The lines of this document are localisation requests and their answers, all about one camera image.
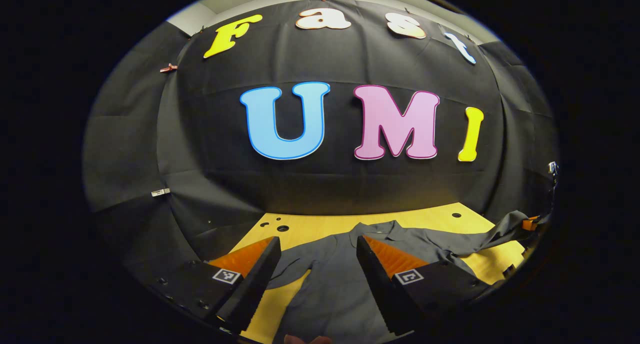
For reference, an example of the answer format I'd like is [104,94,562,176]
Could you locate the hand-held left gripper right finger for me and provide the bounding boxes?
[356,235,488,337]

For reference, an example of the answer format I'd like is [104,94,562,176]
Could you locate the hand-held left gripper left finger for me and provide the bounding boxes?
[150,236,282,334]

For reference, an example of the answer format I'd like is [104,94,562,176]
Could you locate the grey button-up shirt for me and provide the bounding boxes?
[260,210,538,344]

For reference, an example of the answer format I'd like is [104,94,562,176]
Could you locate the black backdrop cloth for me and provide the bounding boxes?
[82,0,558,304]

